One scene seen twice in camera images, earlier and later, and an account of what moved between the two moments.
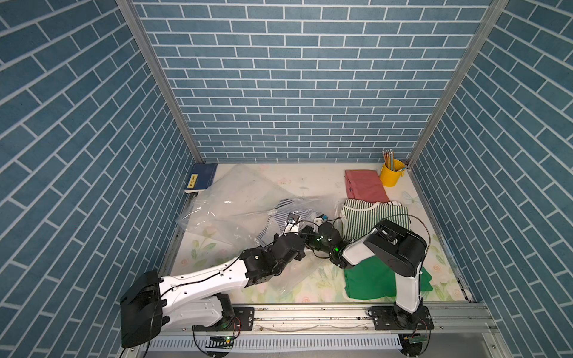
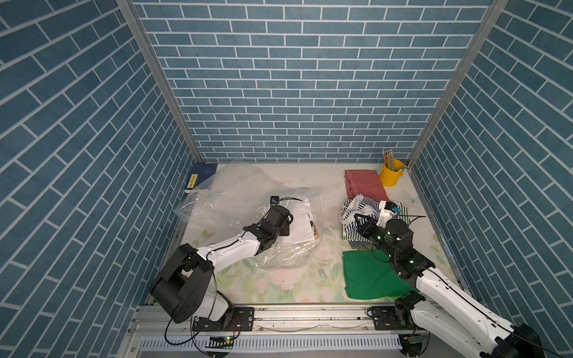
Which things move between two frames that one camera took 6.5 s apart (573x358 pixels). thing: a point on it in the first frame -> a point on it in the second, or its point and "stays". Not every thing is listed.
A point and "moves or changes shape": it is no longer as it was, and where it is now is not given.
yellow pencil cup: x=389 y=177 stays
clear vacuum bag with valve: x=236 y=209 moves or changes shape
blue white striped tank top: x=277 y=219 -> x=357 y=204
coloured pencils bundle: x=389 y=159 stays
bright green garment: x=375 y=278 stays
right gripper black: x=309 y=232 -> x=369 y=225
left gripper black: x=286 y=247 -> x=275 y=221
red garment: x=365 y=186 stays
